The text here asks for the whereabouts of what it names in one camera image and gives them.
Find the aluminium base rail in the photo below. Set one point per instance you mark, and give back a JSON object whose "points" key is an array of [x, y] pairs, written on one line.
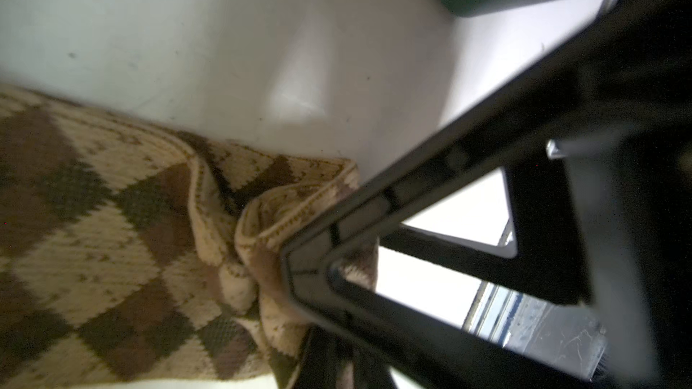
{"points": [[568, 338]]}

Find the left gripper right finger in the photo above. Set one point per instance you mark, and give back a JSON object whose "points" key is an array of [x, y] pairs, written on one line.
{"points": [[370, 373]]}

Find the beige brown argyle sock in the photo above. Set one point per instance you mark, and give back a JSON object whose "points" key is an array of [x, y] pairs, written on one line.
{"points": [[132, 252]]}

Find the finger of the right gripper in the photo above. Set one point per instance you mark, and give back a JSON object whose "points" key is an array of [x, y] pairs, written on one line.
{"points": [[566, 193]]}

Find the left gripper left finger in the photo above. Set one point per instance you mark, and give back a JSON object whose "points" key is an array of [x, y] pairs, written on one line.
{"points": [[319, 365]]}

